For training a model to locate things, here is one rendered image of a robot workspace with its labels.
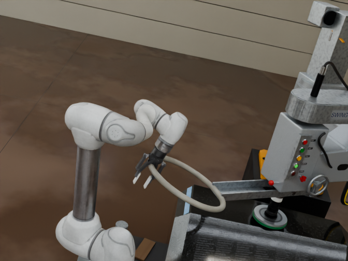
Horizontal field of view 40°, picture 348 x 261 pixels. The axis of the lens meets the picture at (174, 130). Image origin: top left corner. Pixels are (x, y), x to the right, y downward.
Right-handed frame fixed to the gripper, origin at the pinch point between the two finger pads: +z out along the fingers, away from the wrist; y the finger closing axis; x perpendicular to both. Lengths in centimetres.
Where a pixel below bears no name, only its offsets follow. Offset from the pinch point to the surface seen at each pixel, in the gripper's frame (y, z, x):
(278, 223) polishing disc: 95, -7, 10
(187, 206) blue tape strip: 48, 17, 32
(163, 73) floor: 128, 26, 510
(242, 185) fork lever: 62, -17, 16
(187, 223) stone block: 47, 21, 19
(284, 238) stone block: 102, -1, 7
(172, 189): 8.7, -10.3, -19.3
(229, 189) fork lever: 54, -12, 13
